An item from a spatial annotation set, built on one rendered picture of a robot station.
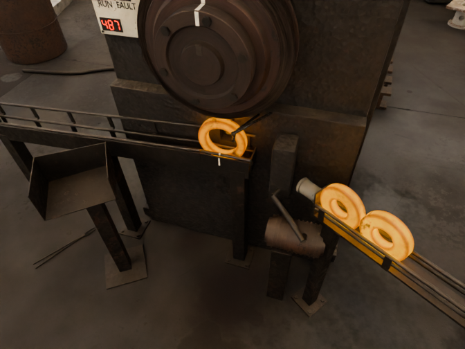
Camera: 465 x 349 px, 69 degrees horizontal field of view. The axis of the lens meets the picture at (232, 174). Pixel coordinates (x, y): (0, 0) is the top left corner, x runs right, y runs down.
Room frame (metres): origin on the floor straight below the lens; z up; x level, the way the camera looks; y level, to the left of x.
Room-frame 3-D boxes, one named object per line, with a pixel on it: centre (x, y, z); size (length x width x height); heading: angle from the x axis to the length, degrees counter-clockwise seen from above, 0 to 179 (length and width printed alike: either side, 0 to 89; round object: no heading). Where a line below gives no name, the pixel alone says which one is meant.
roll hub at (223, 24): (0.86, 0.07, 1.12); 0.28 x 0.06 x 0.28; 71
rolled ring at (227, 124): (0.97, 0.03, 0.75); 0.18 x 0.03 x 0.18; 70
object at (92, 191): (0.88, 0.59, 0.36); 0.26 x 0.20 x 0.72; 106
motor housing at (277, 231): (0.72, -0.23, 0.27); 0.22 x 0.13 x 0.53; 71
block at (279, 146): (0.89, -0.19, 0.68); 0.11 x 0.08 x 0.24; 161
